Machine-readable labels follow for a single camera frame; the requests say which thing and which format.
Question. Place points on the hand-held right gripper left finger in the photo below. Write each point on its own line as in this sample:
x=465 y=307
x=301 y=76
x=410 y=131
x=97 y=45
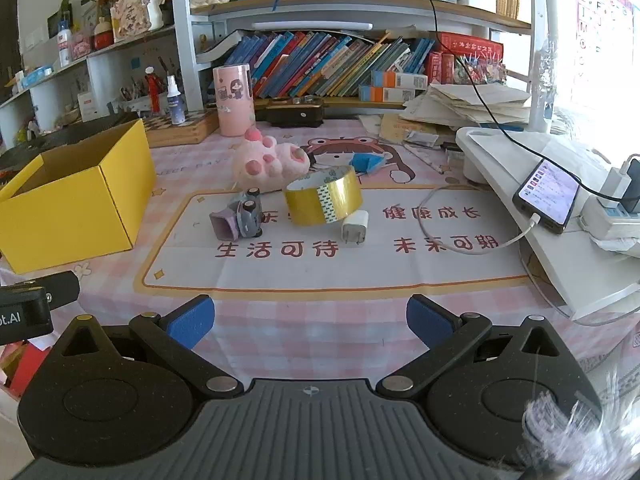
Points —
x=192 y=322

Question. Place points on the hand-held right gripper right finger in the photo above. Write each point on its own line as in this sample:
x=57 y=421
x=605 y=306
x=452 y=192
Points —
x=430 y=320

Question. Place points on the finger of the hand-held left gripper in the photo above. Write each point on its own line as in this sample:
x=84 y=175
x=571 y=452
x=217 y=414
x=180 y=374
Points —
x=62 y=287

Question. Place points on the yellow cardboard box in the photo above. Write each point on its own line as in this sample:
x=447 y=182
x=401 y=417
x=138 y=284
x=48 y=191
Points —
x=65 y=225

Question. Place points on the white charger plug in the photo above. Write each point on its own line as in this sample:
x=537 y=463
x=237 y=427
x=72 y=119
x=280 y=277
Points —
x=355 y=227

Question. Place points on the grey purple toy car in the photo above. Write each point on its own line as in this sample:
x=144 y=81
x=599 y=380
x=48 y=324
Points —
x=247 y=215

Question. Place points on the gold tape roll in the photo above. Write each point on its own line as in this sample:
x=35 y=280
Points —
x=310 y=210

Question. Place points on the pink plush paw toy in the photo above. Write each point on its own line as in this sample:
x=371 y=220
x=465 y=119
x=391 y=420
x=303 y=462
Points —
x=260 y=165

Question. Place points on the pink printed desktop mat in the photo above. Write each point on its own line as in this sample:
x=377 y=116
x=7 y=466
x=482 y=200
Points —
x=310 y=270

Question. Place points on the white monitor riser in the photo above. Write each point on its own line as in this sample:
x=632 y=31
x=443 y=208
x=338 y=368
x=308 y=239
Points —
x=545 y=260

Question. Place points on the black electronic keyboard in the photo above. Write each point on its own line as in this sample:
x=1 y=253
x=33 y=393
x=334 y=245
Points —
x=75 y=132

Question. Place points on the black smartphone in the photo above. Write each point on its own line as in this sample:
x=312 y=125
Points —
x=547 y=195

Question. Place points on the white carton with red label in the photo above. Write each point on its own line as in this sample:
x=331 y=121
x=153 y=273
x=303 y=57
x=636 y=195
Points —
x=92 y=107

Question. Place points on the wooden chessboard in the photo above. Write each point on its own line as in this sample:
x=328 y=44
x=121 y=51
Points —
x=185 y=127

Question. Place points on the white pen cup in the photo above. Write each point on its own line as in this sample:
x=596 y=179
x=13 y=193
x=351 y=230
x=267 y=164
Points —
x=134 y=104

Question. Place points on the white power strip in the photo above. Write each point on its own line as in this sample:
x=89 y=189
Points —
x=605 y=215

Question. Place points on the blue tissue pack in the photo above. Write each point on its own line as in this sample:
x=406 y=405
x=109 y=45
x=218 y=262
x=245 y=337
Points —
x=36 y=77

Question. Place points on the clear spray bottle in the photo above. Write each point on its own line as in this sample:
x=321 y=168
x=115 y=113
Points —
x=176 y=107

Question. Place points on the red tassel ornament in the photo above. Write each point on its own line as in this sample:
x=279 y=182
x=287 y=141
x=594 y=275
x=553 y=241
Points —
x=152 y=90

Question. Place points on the stack of papers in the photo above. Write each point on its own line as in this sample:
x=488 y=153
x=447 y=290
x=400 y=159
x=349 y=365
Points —
x=465 y=105

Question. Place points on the pink cylindrical container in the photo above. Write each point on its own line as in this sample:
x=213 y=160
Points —
x=235 y=105

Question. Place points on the white cubby shelf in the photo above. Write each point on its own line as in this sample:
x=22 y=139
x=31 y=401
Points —
x=110 y=67

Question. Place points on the white power adapter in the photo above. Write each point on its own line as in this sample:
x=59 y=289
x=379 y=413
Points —
x=612 y=182

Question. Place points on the black wooden box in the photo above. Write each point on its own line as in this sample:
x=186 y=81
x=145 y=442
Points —
x=295 y=114

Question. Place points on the white lotion bottle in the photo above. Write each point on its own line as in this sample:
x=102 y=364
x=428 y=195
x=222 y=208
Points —
x=65 y=47

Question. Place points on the orange white carton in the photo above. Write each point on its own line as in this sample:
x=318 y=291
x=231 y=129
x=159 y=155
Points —
x=400 y=79

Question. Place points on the black power adapter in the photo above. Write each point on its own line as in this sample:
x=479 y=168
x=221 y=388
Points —
x=632 y=185

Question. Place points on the red round jar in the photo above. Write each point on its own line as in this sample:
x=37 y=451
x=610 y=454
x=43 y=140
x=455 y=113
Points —
x=102 y=37

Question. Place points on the red gift box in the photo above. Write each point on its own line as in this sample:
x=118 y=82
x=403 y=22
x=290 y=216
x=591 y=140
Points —
x=470 y=45

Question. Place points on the long row of books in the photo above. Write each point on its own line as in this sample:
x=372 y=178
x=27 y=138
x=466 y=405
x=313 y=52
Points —
x=320 y=62

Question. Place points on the white lamp pole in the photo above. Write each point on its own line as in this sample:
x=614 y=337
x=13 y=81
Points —
x=542 y=60

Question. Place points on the white bookshelf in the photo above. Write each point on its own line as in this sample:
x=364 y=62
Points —
x=310 y=12

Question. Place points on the alphabet wall poster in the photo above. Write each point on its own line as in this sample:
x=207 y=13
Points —
x=605 y=35

